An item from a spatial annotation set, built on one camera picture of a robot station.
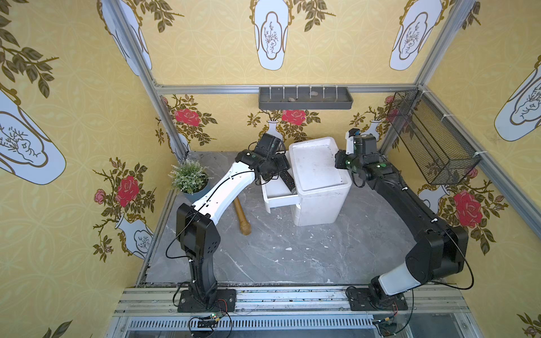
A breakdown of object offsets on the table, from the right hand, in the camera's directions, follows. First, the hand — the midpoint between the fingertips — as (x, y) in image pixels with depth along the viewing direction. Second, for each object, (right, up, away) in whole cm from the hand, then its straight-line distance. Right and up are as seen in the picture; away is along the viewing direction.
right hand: (329, 156), depth 84 cm
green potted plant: (-57, -9, +4) cm, 58 cm away
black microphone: (-16, -10, -1) cm, 19 cm away
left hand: (-18, -4, -1) cm, 19 cm away
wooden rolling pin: (-35, -30, +5) cm, 46 cm away
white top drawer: (-21, -15, -1) cm, 26 cm away
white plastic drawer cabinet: (-5, -11, -8) cm, 15 cm away
